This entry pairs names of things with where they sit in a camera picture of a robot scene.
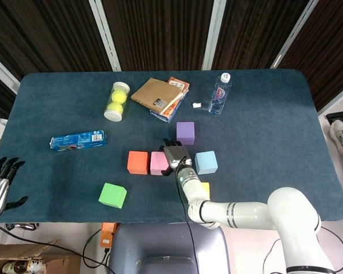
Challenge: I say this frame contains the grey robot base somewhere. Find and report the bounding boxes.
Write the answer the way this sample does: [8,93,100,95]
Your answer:
[107,222,231,274]

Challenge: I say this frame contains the black left hand cable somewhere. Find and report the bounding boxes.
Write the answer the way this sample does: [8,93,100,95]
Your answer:
[0,220,113,272]

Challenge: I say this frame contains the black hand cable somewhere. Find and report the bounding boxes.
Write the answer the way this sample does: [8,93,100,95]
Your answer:
[176,156,200,274]
[0,220,113,272]

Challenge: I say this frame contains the orange power strip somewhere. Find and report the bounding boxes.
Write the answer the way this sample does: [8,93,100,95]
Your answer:
[99,222,118,249]

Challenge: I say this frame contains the brown spiral notebook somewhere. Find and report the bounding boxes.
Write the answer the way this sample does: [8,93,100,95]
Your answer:
[130,77,184,115]

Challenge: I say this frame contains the pink foam cube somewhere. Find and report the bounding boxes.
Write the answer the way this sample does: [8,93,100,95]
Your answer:
[149,151,170,176]

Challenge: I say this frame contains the brown cardboard box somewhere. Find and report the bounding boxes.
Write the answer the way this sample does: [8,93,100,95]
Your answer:
[0,239,82,274]

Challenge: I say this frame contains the clear tennis ball tube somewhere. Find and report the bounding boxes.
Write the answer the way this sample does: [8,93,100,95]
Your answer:
[103,81,131,123]

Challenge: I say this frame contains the orange foam cube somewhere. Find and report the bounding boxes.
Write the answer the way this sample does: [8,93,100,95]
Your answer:
[126,150,150,176]

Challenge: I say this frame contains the clear plastic water bottle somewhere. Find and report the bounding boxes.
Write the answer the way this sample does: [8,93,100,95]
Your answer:
[208,72,233,115]

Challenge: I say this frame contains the white sneaker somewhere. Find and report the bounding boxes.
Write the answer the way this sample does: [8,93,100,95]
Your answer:
[329,119,343,158]

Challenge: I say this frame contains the light blue foam cube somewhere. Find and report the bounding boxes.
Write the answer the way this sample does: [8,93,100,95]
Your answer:
[194,150,219,176]

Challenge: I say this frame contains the teal table cloth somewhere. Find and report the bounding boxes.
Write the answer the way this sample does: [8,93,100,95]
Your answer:
[0,68,343,224]

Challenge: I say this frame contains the chrome metal bar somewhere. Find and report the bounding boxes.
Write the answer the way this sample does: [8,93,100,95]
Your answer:
[5,223,39,232]

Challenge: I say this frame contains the yellow tennis ball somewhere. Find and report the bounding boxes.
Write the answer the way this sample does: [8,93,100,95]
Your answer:
[107,102,124,115]
[111,90,128,104]

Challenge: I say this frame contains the black right hand cable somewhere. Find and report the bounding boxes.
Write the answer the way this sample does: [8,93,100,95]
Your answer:
[176,156,200,274]

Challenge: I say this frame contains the white frame post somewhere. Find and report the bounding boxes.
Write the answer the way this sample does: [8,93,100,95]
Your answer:
[269,0,313,70]
[0,49,21,95]
[88,0,122,72]
[202,0,228,71]

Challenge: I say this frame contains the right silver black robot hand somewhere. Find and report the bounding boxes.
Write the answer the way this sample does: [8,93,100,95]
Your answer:
[158,138,193,176]

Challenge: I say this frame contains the bottle in cardboard box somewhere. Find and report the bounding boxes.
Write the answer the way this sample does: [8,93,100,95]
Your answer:
[1,260,44,274]

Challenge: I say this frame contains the blue Oreo cookie box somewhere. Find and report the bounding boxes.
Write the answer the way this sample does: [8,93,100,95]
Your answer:
[49,130,108,153]

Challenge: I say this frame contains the green foam cube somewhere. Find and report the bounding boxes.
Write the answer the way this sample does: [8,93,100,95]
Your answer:
[98,182,128,210]

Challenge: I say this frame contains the blue orange card box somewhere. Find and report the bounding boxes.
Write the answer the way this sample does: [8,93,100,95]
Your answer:
[149,76,190,124]

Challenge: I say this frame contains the thin black floor cable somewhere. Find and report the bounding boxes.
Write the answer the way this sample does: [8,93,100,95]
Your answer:
[82,227,113,268]

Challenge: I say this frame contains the yellow foam cube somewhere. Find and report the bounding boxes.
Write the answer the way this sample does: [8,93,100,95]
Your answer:
[200,182,212,201]

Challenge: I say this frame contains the purple foam cube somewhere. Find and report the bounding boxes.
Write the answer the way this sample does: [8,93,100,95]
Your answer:
[176,121,196,146]

